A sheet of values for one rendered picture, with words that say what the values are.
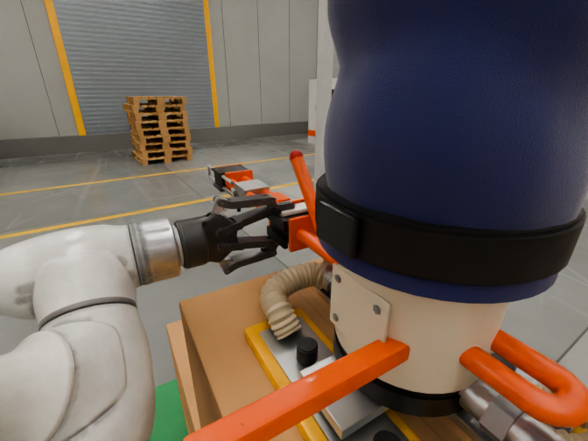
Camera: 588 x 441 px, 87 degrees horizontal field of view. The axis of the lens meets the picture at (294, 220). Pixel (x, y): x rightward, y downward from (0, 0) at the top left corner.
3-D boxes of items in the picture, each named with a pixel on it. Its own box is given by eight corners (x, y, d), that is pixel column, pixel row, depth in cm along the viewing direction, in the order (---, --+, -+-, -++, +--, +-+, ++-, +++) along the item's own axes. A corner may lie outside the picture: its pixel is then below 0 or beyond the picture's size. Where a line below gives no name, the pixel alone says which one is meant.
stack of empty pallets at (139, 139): (195, 160, 683) (187, 96, 632) (141, 166, 627) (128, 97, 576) (179, 151, 782) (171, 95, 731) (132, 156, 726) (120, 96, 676)
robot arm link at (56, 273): (132, 243, 51) (149, 319, 45) (10, 268, 43) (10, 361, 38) (123, 203, 42) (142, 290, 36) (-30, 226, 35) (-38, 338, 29)
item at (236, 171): (254, 188, 83) (252, 169, 81) (227, 192, 79) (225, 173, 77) (241, 180, 89) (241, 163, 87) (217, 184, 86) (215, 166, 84)
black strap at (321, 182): (617, 241, 28) (636, 199, 26) (453, 337, 17) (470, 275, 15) (412, 180, 46) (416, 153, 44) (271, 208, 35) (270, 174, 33)
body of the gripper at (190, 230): (168, 212, 48) (226, 202, 52) (176, 259, 51) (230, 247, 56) (178, 229, 42) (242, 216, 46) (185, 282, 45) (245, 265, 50)
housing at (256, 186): (271, 204, 72) (271, 185, 70) (244, 209, 69) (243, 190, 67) (259, 195, 78) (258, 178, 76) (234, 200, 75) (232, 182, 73)
